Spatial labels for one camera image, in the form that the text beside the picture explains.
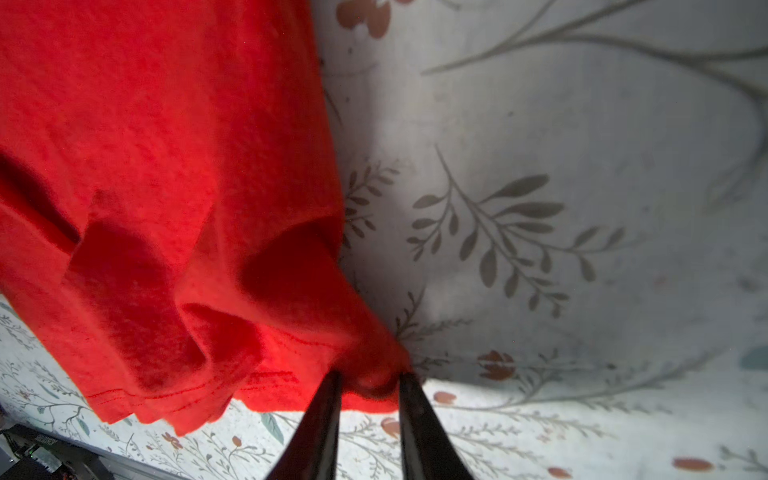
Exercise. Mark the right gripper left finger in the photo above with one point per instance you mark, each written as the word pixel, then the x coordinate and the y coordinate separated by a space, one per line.
pixel 312 451

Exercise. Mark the red t shirt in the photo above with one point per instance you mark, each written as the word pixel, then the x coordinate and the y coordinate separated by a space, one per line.
pixel 171 209

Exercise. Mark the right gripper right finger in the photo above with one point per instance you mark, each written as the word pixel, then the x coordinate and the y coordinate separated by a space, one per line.
pixel 426 451

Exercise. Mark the floral table cloth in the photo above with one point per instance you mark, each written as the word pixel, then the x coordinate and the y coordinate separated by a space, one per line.
pixel 558 209

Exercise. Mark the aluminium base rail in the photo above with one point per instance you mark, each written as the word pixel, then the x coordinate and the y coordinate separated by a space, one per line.
pixel 38 455

